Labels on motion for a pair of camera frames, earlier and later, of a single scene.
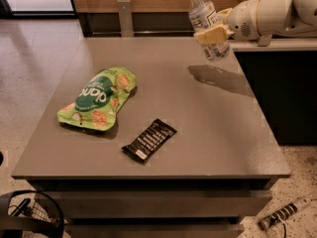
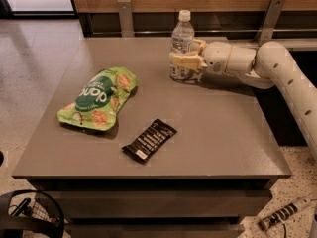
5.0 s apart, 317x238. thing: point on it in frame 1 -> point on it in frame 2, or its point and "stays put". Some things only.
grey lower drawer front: x=152 y=230 stays put
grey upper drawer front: x=163 y=203 stays put
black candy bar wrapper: x=149 y=141 stays put
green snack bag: x=99 y=99 stays put
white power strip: x=265 y=222 stays put
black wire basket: x=31 y=214 stays put
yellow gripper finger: x=215 y=35 -> x=188 y=60
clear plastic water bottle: x=202 y=15 -> x=182 y=42
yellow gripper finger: x=226 y=12 -> x=202 y=46
